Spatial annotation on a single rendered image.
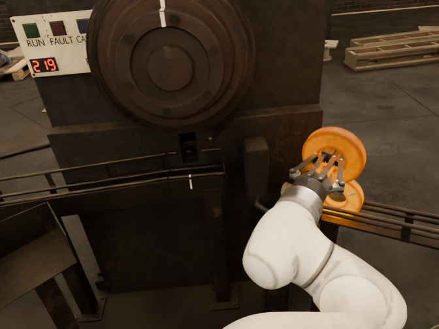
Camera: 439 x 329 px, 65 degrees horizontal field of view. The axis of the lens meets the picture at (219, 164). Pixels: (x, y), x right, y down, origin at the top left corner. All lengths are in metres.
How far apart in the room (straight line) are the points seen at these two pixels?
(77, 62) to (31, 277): 0.67
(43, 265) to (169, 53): 0.74
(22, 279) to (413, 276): 1.62
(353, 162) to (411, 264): 1.15
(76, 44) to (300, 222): 0.87
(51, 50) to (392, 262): 1.72
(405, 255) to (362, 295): 1.41
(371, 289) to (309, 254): 0.11
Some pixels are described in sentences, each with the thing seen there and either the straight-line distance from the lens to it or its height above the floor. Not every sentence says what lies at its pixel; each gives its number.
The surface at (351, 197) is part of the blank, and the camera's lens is 1.08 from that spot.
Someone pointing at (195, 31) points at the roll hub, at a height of 1.20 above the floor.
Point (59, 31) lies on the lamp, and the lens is 1.20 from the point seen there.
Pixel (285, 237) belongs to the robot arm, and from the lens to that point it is 0.61.
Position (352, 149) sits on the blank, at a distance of 0.87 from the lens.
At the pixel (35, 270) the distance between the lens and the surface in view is 1.21.
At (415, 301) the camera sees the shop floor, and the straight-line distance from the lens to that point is 1.83.
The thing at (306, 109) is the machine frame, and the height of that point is 0.87.
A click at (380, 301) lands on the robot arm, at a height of 0.90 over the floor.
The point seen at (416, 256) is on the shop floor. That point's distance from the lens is 2.02.
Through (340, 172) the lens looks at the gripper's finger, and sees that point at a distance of 0.81.
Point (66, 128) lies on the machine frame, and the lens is 1.32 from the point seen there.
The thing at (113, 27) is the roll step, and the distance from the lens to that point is 0.99.
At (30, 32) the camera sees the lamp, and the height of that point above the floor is 1.20.
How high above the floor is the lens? 1.39
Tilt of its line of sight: 33 degrees down
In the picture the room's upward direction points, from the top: 5 degrees counter-clockwise
